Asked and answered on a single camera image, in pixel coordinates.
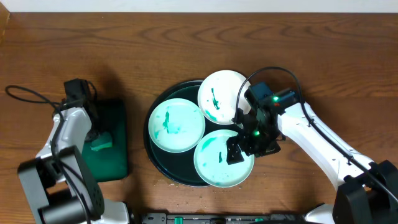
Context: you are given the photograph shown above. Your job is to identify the mint plate front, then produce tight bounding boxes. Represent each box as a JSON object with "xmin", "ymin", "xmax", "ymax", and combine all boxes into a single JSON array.
[{"xmin": 193, "ymin": 129, "xmax": 254, "ymax": 188}]

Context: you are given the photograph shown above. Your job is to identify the mint plate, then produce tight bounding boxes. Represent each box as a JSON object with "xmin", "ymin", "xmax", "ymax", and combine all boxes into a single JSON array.
[
  {"xmin": 148, "ymin": 98, "xmax": 206, "ymax": 153},
  {"xmin": 193, "ymin": 129, "xmax": 254, "ymax": 188}
]

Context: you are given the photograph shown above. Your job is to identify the green sponge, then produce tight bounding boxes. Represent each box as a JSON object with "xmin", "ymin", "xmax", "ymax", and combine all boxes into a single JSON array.
[{"xmin": 90, "ymin": 132, "xmax": 113, "ymax": 151}]

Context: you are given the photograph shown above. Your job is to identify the white plate with green stain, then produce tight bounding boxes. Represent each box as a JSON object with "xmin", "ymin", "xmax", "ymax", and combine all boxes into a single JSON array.
[{"xmin": 197, "ymin": 70, "xmax": 246, "ymax": 125}]

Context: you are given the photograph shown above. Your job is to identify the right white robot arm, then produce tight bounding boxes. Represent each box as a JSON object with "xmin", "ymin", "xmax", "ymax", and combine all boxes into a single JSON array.
[{"xmin": 226, "ymin": 91, "xmax": 397, "ymax": 223}]

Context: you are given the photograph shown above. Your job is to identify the dark green rectangular tray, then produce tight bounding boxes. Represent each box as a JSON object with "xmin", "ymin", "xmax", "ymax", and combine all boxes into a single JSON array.
[{"xmin": 82, "ymin": 98, "xmax": 129, "ymax": 182}]

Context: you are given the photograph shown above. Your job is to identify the round dark green tray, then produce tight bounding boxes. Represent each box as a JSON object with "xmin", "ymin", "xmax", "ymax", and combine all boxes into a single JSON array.
[{"xmin": 144, "ymin": 80, "xmax": 241, "ymax": 187}]

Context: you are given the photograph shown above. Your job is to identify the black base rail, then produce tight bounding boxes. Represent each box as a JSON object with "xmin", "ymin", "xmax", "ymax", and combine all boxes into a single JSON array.
[{"xmin": 141, "ymin": 213, "xmax": 305, "ymax": 224}]

